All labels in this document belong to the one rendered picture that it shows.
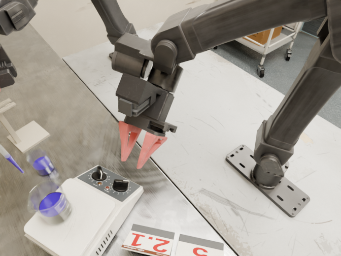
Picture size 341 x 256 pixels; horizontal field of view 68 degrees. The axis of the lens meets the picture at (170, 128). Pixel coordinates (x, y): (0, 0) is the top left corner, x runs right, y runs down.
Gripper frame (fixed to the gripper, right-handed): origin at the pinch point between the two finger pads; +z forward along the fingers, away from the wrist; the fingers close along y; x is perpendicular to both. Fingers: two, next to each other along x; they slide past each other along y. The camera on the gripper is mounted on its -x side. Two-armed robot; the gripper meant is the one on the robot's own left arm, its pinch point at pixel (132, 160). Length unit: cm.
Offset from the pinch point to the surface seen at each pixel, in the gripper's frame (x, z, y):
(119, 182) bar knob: 3.5, 6.1, -2.5
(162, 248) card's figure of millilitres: 2.4, 13.1, 11.2
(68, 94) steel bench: 22.1, -4.8, -38.5
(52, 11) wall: 78, -44, -121
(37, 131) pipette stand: 10.7, 6.9, -34.2
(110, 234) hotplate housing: 0.0, 14.7, 1.3
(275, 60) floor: 225, -100, 9
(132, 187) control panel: 6.5, 6.8, -0.5
